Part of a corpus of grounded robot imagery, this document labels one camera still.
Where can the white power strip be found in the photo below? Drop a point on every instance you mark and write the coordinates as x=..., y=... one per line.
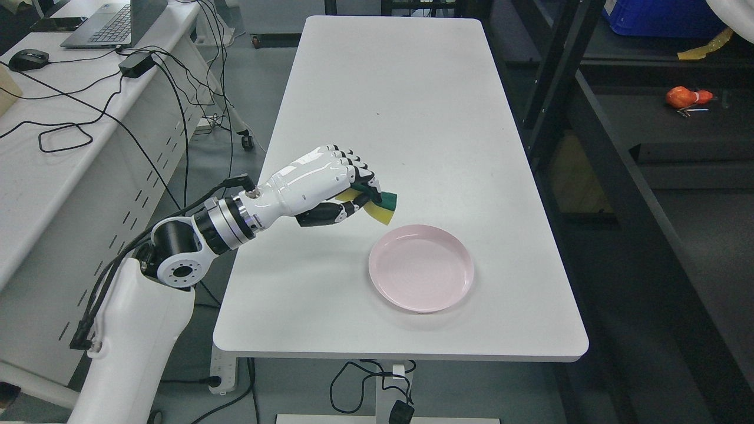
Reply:
x=223, y=372

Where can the green yellow sponge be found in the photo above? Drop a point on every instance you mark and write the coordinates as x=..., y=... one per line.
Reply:
x=382, y=211

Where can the orange toy object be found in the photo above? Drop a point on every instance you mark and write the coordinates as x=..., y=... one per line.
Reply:
x=682, y=97

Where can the black metal shelf rack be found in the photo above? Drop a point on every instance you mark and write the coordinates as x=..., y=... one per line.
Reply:
x=651, y=205

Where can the yellow tape strip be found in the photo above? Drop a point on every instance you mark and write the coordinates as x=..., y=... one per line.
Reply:
x=713, y=45

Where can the black power adapter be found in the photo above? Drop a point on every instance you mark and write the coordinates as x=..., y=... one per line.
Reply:
x=136, y=64

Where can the blue plastic bin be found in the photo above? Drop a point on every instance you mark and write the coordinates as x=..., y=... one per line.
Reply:
x=666, y=19

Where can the white table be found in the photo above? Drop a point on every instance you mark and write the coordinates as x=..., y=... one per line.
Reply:
x=421, y=101

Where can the pink round plate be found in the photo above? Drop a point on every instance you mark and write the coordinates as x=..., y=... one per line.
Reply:
x=421, y=268

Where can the white perforated desk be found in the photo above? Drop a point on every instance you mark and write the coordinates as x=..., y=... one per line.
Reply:
x=86, y=156

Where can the black table power brick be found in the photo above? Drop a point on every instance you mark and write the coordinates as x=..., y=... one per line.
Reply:
x=401, y=413

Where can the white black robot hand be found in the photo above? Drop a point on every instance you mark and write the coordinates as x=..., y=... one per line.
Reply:
x=307, y=183

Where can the grey laptop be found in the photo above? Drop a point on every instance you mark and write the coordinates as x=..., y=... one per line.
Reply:
x=116, y=24

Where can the cardboard box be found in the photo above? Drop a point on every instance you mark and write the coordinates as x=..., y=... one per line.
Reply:
x=10, y=91

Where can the black smartphone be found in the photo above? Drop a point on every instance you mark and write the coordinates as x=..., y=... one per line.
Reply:
x=58, y=24

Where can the black computer mouse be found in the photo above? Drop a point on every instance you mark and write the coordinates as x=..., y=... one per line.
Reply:
x=28, y=60

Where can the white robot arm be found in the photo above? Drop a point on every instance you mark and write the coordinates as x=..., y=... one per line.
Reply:
x=137, y=318

